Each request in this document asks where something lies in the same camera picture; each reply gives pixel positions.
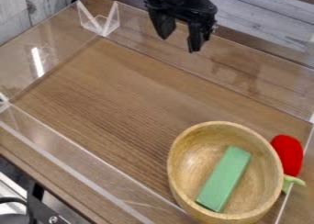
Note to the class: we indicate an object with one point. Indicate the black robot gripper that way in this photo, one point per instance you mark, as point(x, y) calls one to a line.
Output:
point(196, 12)

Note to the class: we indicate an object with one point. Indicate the brown wooden bowl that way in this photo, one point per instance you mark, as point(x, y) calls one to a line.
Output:
point(192, 157)

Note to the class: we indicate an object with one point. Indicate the green rectangular block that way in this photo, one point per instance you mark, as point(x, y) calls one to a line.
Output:
point(223, 179)

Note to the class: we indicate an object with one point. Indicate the red plush strawberry toy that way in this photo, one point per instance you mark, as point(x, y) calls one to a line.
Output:
point(290, 152)

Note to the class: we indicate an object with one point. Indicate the clear acrylic corner bracket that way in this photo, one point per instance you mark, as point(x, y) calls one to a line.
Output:
point(99, 24)

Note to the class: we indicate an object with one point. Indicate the black metal table bracket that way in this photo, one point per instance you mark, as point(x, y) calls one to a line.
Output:
point(43, 215)

